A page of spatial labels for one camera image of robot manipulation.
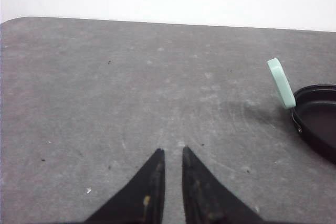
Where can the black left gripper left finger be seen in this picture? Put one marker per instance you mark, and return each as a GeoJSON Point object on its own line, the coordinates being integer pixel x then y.
{"type": "Point", "coordinates": [141, 200]}

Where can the black pan with green handle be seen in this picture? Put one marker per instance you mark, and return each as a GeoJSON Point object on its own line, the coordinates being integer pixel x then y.
{"type": "Point", "coordinates": [312, 110]}

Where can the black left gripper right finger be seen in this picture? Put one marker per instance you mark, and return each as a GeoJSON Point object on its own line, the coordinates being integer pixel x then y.
{"type": "Point", "coordinates": [206, 200]}

